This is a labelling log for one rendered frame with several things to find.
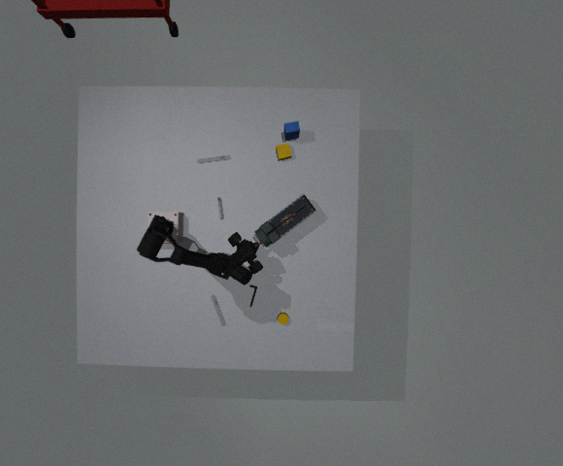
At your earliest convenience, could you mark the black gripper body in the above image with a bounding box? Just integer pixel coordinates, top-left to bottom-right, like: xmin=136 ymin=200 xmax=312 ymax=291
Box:
xmin=228 ymin=232 xmax=263 ymax=274

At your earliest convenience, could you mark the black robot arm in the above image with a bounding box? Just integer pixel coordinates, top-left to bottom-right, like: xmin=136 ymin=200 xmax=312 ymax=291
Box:
xmin=137 ymin=215 xmax=257 ymax=285

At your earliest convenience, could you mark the yellow cube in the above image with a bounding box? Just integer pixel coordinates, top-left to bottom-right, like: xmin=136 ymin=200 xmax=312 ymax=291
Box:
xmin=276 ymin=143 xmax=292 ymax=160

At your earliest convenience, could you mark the blue block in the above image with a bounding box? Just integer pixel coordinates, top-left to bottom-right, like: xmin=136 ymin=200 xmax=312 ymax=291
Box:
xmin=284 ymin=121 xmax=300 ymax=140

